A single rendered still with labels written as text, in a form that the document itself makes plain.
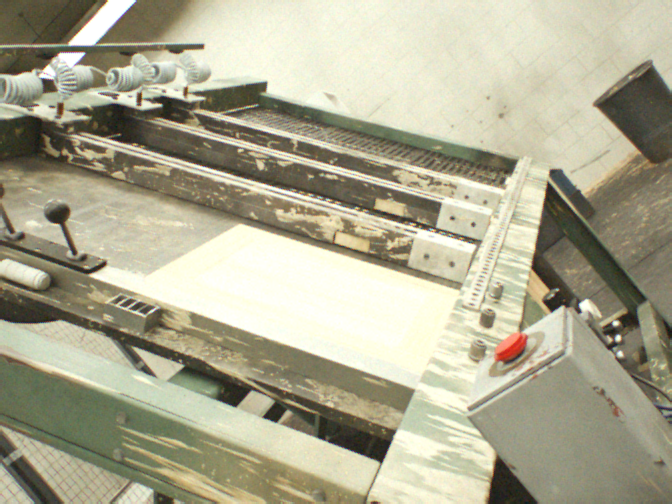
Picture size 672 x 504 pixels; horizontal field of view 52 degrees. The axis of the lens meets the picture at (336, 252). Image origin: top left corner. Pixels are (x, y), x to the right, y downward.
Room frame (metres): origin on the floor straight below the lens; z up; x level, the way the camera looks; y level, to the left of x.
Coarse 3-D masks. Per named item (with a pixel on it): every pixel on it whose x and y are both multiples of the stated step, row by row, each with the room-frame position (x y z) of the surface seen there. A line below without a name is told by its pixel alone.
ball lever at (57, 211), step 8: (56, 200) 1.00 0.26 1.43; (48, 208) 1.00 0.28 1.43; (56, 208) 1.00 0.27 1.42; (64, 208) 1.00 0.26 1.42; (48, 216) 1.00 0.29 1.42; (56, 216) 1.00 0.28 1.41; (64, 216) 1.00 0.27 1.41; (64, 224) 1.03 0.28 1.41; (64, 232) 1.04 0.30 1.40; (72, 240) 1.06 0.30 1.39; (72, 248) 1.07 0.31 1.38; (72, 256) 1.08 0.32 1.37; (80, 256) 1.08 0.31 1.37
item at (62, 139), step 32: (64, 64) 1.65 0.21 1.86; (64, 96) 1.65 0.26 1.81; (64, 128) 1.66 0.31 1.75; (64, 160) 1.68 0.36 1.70; (96, 160) 1.65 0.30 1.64; (128, 160) 1.62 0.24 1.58; (160, 160) 1.61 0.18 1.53; (192, 192) 1.59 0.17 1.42; (224, 192) 1.56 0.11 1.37; (256, 192) 1.53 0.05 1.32; (288, 192) 1.57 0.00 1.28; (288, 224) 1.53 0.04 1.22; (320, 224) 1.50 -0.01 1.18; (352, 224) 1.48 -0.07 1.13; (384, 224) 1.50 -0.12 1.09; (384, 256) 1.48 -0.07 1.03; (416, 256) 1.45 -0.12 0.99; (448, 256) 1.43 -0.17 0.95
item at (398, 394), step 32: (0, 256) 1.11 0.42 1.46; (32, 256) 1.09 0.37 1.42; (64, 288) 1.09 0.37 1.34; (96, 288) 1.06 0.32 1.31; (128, 288) 1.05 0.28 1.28; (160, 288) 1.07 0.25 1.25; (160, 320) 1.04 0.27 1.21; (192, 320) 1.02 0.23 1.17; (224, 320) 1.01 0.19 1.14; (256, 320) 1.03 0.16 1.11; (256, 352) 1.00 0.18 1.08; (288, 352) 0.98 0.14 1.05; (320, 352) 0.98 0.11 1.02; (352, 352) 0.99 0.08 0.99; (352, 384) 0.96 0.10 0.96; (384, 384) 0.95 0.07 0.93; (416, 384) 0.94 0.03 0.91
